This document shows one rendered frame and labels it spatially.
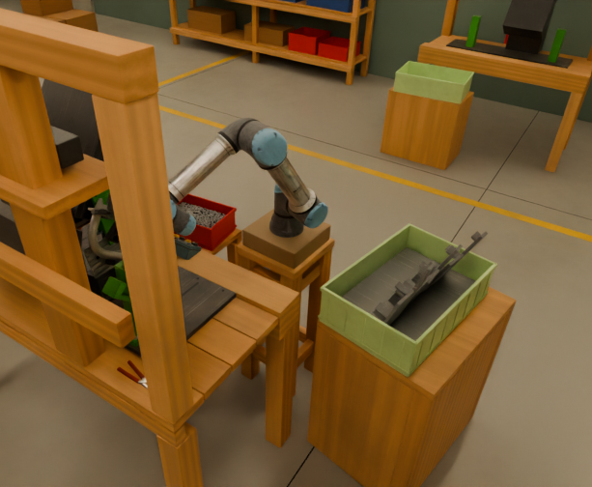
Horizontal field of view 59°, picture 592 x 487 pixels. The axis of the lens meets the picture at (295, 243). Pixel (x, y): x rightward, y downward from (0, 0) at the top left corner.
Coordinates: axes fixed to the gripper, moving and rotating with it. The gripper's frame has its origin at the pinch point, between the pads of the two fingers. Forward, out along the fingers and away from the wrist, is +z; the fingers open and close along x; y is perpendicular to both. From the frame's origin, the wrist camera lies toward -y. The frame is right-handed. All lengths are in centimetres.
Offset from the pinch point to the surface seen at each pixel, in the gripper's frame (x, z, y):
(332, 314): -65, -62, -20
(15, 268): 29.7, -12.0, -23.5
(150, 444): -75, 31, -90
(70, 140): 36, -35, 10
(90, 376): -2, -12, -53
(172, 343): 8, -57, -37
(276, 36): -384, 269, 353
